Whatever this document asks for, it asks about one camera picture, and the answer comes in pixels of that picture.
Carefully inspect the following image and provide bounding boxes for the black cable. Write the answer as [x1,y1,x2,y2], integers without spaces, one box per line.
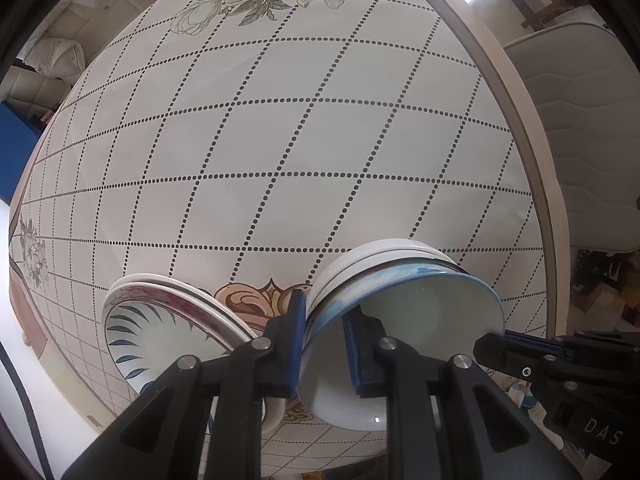
[0,345,57,480]

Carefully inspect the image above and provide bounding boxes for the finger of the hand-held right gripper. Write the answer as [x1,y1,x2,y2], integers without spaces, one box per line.
[472,333,576,396]
[504,329,640,357]

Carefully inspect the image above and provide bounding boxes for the dark floor clutter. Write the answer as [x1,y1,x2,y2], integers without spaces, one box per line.
[570,247,640,332]

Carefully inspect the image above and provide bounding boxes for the blue painted bowl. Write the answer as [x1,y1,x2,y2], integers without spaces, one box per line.
[297,260,505,433]

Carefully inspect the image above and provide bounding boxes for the blue leaf pattern plate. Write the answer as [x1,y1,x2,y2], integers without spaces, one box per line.
[102,296,288,436]

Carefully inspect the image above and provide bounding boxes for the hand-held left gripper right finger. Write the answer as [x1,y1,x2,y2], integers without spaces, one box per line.
[341,305,576,480]

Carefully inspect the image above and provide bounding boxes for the grey quilted mattress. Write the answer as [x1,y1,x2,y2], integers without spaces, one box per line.
[502,22,640,253]

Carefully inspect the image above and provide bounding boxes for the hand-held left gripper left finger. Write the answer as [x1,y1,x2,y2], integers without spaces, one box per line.
[60,289,308,480]

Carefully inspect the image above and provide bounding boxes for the beige cushion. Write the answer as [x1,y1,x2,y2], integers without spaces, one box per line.
[0,67,73,113]

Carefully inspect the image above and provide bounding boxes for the white bowl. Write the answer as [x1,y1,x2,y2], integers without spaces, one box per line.
[306,246,468,321]
[327,238,438,262]

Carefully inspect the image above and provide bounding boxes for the blue panel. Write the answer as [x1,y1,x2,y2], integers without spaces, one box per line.
[0,102,45,202]

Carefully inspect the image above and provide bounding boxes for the floral dotted tablecloth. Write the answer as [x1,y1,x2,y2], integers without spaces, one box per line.
[9,0,571,480]

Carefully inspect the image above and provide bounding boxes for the pink floral plate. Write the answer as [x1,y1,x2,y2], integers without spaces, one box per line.
[109,274,261,346]

